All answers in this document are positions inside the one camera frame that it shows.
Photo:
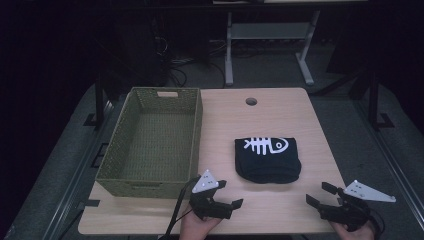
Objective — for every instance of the black metal stand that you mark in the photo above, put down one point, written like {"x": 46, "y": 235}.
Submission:
{"x": 373, "y": 100}
{"x": 99, "y": 100}

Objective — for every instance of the grey metal floor rail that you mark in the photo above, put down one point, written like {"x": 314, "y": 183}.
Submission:
{"x": 76, "y": 173}
{"x": 393, "y": 160}

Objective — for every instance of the black cloth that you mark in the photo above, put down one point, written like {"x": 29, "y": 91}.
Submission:
{"x": 266, "y": 165}

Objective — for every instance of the white metal table frame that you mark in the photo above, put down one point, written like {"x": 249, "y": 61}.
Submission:
{"x": 266, "y": 31}

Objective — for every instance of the person's right hand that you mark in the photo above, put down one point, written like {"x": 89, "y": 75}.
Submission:
{"x": 358, "y": 235}

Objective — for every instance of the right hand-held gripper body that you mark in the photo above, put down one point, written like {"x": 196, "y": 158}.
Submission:
{"x": 350, "y": 211}

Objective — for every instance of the black table edge bracket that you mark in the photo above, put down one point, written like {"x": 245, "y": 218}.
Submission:
{"x": 89, "y": 203}

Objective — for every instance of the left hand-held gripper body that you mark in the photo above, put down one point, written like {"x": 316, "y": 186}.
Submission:
{"x": 206, "y": 205}

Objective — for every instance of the green woven basket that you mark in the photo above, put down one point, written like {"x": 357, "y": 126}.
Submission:
{"x": 156, "y": 143}

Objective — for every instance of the person's left hand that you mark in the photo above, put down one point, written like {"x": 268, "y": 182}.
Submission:
{"x": 193, "y": 230}

